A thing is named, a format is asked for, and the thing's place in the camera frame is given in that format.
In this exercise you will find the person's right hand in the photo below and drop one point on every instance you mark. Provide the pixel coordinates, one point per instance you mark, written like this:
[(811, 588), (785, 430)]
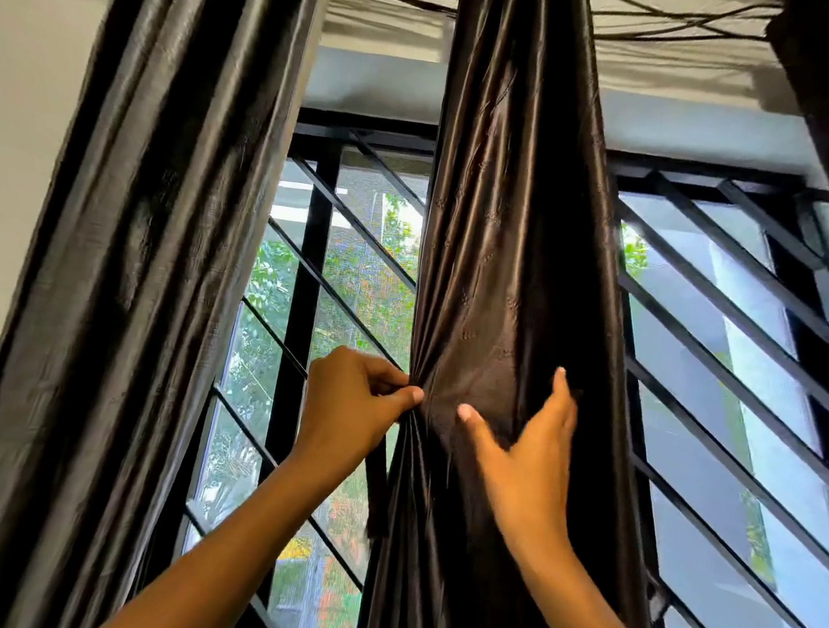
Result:
[(533, 487)]

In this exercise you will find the dark brown curtain tie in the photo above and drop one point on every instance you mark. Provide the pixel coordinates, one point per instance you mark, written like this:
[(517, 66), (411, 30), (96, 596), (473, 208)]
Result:
[(378, 492)]

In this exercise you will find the green trees outside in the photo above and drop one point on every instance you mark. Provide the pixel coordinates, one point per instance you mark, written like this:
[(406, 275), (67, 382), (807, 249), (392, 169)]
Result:
[(373, 283)]

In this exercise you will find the black metal window grille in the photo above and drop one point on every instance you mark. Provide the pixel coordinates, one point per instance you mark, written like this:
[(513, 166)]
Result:
[(740, 336)]

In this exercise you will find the grey textured curtain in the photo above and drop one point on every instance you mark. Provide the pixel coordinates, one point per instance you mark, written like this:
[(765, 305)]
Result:
[(138, 256)]

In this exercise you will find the person's left hand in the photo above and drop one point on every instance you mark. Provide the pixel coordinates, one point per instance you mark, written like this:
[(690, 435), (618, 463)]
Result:
[(343, 414)]

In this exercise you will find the person's left forearm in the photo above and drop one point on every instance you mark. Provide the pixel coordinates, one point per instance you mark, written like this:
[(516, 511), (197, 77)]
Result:
[(214, 570)]

